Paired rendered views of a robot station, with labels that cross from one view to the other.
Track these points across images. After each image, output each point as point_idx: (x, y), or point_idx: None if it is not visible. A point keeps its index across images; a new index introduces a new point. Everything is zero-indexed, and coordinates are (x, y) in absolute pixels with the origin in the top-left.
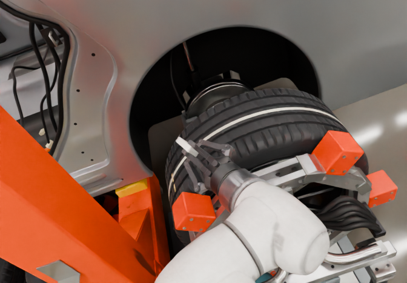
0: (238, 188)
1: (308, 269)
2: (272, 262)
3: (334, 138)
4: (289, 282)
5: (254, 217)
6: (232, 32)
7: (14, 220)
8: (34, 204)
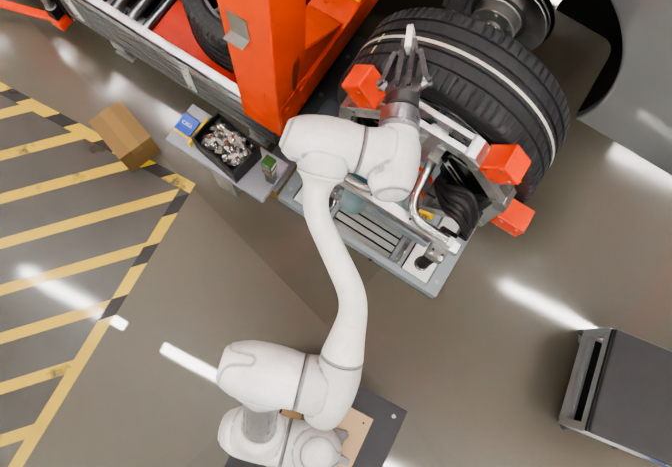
0: (397, 117)
1: (378, 196)
2: (366, 174)
3: (512, 154)
4: (374, 197)
5: (382, 144)
6: None
7: None
8: None
